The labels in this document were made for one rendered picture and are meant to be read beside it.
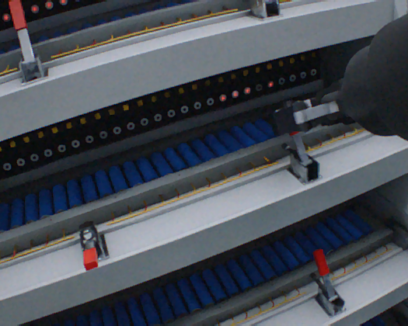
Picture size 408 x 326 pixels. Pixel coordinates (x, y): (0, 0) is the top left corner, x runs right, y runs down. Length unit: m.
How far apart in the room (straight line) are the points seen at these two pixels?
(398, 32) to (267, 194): 0.27
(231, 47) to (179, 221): 0.20
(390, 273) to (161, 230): 0.36
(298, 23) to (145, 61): 0.18
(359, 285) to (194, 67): 0.39
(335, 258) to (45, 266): 0.40
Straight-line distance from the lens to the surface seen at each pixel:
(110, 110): 0.55
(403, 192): 0.65
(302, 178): 0.48
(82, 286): 0.44
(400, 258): 0.66
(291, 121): 0.37
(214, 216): 0.44
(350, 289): 0.60
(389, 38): 0.27
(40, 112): 0.41
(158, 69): 0.41
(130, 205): 0.47
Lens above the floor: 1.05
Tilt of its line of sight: 12 degrees down
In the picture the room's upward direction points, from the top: 16 degrees counter-clockwise
